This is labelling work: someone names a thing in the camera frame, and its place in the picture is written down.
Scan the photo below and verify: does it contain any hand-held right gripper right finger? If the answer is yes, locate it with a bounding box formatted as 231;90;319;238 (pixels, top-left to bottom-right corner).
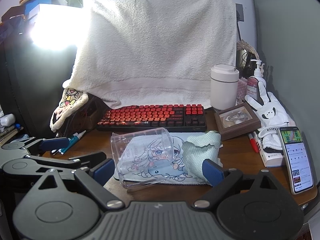
191;159;283;209

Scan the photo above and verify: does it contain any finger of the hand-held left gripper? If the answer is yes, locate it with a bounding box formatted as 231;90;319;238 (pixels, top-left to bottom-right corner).
24;136;70;155
25;151;107;173

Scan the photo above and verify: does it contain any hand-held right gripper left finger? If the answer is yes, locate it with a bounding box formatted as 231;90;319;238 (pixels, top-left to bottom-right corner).
37;158;124;209

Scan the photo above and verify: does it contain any clear plastic measuring cup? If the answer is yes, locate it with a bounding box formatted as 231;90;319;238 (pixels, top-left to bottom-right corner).
111;127;172;189

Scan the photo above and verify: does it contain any green cleaning cloth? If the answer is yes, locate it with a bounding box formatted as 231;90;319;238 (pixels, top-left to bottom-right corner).
181;130;223;183

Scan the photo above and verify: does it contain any blue and white glue tube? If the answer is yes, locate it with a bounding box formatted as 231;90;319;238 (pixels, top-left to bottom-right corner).
59;131;87;154

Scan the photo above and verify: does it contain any stack of books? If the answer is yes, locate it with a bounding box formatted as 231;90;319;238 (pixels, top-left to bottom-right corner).
0;127;22;143

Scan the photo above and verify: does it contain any cartoon printed plush cloth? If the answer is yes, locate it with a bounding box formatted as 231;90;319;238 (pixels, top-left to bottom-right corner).
49;87;89;132

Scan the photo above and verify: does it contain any dark brown box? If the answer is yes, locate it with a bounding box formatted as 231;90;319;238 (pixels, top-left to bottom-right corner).
75;102;98;128

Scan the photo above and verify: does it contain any printed mouse pad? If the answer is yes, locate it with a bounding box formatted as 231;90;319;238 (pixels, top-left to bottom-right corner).
114;132;223;184

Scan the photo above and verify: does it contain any red marker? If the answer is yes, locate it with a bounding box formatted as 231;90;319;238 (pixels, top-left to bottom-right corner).
247;133;260;153

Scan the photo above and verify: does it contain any white box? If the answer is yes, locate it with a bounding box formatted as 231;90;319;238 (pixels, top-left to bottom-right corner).
252;130;288;168

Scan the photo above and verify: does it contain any black keyboard with red keys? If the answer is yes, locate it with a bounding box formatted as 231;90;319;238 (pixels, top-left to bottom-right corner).
96;104;207;132

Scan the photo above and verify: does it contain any white humidifier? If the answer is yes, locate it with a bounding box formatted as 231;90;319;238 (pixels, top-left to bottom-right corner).
210;64;239;110

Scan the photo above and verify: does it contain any smartphone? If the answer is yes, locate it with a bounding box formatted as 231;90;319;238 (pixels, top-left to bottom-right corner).
279;126;314;195

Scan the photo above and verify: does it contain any pink fluffy pouch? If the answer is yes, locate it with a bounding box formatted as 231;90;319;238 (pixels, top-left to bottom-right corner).
236;77;249;103

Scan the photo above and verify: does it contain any white pump bottle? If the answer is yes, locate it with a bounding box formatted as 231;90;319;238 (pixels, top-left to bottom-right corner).
246;59;265;100

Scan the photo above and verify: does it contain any wicker basket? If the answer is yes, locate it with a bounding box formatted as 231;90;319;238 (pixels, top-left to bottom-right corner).
236;40;259;75

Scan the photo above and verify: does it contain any white towel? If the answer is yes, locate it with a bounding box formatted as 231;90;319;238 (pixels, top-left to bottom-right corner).
62;0;237;108

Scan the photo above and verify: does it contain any stack of boxes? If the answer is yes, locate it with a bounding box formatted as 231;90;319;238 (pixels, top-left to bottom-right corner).
0;0;83;25

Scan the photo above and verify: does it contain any black monitor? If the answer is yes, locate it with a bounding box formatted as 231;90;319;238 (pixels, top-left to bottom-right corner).
235;3;244;55

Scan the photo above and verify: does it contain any black cable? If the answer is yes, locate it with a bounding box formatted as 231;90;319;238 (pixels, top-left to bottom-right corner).
57;114;77;137

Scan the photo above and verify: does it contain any wooden photo frame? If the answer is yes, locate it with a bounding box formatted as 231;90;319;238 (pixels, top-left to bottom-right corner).
214;105;262;141

